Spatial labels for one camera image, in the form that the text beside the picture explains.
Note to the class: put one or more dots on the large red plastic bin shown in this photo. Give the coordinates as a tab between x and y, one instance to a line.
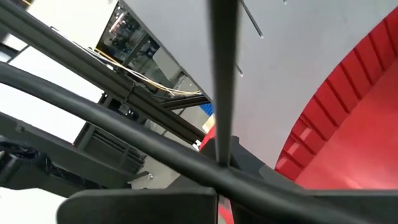
357	140

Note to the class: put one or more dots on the long grey slotted divider panel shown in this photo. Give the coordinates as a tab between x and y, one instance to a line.
280	93

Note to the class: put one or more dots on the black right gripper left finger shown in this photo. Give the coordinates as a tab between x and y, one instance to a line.
140	207

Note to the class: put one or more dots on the short grey slotted divider panel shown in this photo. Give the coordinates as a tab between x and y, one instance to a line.
224	77

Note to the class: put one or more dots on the blue plastic bin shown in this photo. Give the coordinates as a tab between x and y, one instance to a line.
207	109

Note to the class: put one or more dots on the control box with wiring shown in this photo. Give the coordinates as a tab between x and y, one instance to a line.
130	34

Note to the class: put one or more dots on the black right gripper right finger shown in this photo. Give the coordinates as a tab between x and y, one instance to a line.
373	205

